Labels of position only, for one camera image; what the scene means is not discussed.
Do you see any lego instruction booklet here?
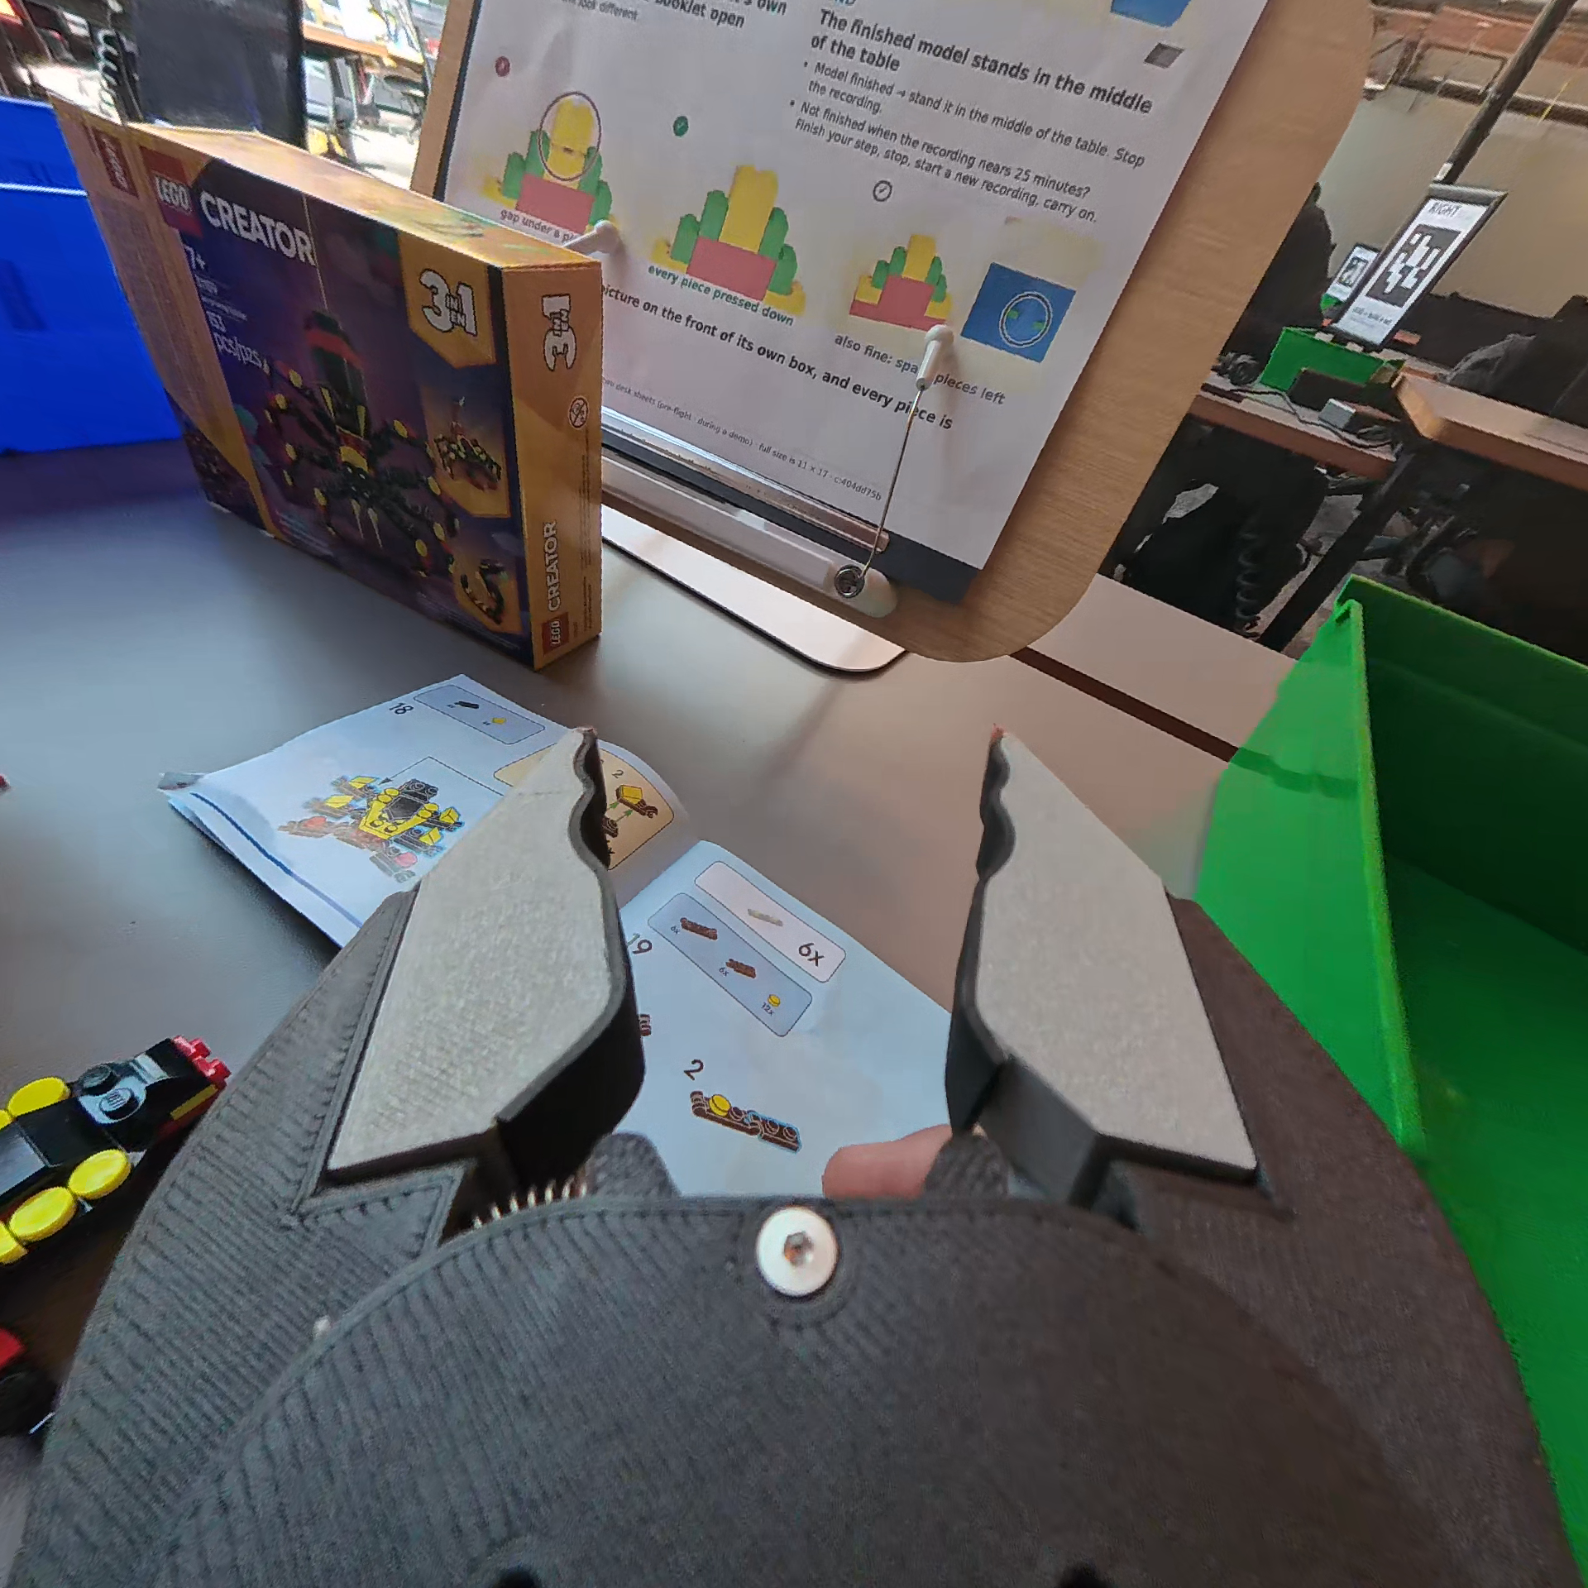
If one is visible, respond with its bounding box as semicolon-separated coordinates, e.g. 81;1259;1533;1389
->
161;675;957;1198

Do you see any blue plastic bin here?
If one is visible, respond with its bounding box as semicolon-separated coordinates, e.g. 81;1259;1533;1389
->
0;97;184;453

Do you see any lego set cardboard box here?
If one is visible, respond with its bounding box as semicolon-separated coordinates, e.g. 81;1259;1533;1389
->
54;97;604;671

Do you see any printed instruction sheet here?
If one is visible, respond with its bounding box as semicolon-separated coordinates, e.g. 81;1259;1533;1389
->
441;0;1268;572

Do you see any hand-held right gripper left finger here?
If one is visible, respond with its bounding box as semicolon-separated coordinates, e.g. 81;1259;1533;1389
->
324;729;645;1223

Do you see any person's right hand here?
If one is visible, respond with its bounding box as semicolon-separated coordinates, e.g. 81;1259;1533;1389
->
822;1122;953;1200

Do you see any small green bin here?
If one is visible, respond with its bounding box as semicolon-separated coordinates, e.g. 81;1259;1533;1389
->
1258;324;1408;393

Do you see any black yellow lego model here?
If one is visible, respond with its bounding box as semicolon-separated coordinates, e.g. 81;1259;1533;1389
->
0;1035;231;1266

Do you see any green plastic bin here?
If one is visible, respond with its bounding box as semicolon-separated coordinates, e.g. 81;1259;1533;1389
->
1192;575;1588;1539

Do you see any wooden background table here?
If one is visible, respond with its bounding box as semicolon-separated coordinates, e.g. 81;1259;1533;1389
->
1190;371;1588;482

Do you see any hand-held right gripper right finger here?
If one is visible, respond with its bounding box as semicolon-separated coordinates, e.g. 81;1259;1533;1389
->
945;729;1260;1223

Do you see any white pin with wire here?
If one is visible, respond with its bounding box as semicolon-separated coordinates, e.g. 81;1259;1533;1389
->
832;324;957;599

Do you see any small red black lego piece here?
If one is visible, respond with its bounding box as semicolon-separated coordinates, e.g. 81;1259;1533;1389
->
0;1327;58;1439

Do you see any printed tag sign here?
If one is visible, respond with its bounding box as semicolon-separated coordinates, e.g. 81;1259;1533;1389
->
1321;186;1507;348

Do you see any wooden display board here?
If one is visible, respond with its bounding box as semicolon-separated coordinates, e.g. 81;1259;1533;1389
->
412;0;1371;661

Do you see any metal board stand base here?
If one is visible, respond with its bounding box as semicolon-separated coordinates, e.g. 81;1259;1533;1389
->
600;414;904;673

